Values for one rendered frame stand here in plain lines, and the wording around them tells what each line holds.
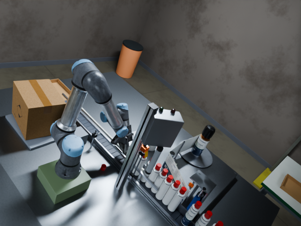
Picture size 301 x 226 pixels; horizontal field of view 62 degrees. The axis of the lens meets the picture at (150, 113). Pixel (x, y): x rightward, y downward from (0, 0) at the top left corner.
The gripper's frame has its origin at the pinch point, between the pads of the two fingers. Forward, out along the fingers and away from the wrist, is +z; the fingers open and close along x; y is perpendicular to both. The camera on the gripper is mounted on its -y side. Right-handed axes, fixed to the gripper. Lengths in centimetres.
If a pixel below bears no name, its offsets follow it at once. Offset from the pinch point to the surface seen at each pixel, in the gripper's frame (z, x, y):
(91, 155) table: 0.7, 19.8, -13.5
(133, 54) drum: -56, 187, 213
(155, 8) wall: -137, 196, 292
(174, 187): 11.1, -41.7, -0.8
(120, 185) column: 12.8, -11.1, -16.2
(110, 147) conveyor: -1.7, 13.9, -0.4
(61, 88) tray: -39, 87, 11
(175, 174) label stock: 10.7, -34.4, 11.5
